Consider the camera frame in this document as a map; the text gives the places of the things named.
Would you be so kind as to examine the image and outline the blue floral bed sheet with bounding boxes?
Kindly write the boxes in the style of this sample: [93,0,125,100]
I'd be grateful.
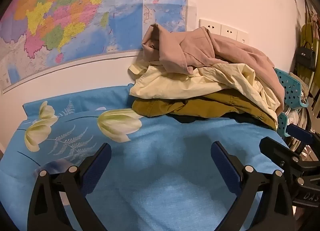
[1,86,281,230]

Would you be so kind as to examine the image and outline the black handbag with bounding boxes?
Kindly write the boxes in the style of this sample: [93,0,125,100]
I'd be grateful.
[295,42,316,72]

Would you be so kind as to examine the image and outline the mustard brown garment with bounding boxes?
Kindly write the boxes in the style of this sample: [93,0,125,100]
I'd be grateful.
[132,89,277,130]

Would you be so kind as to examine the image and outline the olive yellow hanging garment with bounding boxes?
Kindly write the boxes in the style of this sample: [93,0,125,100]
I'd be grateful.
[299,22,319,90]

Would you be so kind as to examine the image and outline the colourful wall map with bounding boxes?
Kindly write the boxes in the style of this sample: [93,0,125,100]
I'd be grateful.
[1,0,187,90]

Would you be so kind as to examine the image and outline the cream yellow garment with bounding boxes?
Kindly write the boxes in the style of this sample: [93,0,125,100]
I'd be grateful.
[129,63,284,121]

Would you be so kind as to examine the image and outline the white wall socket panel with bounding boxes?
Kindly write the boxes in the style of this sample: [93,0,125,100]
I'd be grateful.
[199,19,249,45]

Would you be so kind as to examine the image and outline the pink jacket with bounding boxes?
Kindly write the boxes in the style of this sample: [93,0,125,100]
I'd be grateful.
[142,24,285,113]

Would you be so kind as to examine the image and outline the black garment under pile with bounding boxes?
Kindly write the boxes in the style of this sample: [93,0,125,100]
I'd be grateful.
[167,112,272,129]

